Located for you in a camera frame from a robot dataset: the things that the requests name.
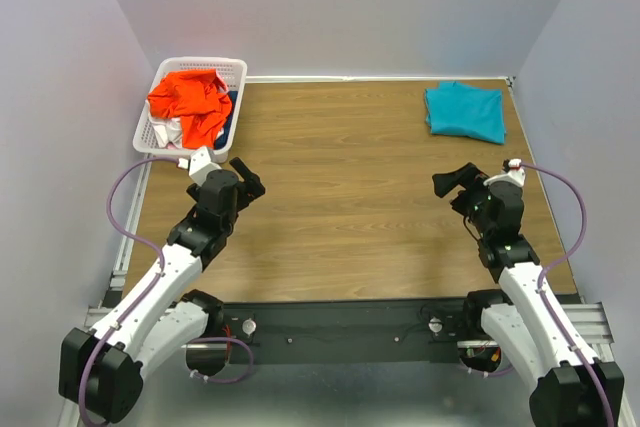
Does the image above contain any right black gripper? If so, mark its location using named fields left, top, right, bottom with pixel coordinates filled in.
left=433, top=161, right=492, bottom=237

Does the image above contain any teal t shirt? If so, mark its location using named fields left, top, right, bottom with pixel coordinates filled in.
left=424, top=81, right=507, bottom=145

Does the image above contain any orange t shirt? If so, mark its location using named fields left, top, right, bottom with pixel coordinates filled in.
left=147, top=69, right=233, bottom=149

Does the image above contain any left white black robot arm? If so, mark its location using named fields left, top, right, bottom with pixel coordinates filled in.
left=59, top=154, right=266, bottom=426

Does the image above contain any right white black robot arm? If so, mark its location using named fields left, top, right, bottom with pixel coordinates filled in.
left=432, top=159, right=625, bottom=426

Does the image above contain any navy blue t shirt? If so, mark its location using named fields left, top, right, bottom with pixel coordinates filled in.
left=214, top=90, right=238, bottom=150

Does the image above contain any white crumpled t shirt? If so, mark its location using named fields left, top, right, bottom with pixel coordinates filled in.
left=147, top=101, right=183, bottom=149

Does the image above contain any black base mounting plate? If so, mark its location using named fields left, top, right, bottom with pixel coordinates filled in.
left=164, top=298, right=521, bottom=366

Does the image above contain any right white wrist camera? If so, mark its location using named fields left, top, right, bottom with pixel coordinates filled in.
left=483, top=158, right=526, bottom=188

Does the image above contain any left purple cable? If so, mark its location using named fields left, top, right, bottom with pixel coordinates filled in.
left=79, top=156, right=255, bottom=423

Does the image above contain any aluminium extrusion frame rail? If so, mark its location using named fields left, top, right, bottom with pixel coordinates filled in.
left=57, top=75, right=640, bottom=427

